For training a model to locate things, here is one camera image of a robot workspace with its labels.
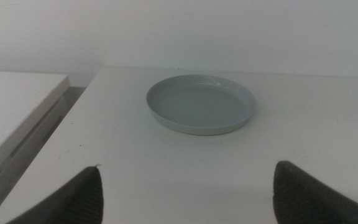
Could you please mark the grey shallow bowl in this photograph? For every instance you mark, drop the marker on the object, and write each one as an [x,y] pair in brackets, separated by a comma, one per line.
[200,107]

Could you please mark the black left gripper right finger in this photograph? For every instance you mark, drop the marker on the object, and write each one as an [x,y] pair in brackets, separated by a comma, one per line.
[303,199]

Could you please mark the white side table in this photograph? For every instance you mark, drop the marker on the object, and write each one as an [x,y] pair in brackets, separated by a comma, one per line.
[8,105]

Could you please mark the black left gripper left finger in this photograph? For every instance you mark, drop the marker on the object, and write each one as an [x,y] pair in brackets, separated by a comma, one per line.
[79,202]

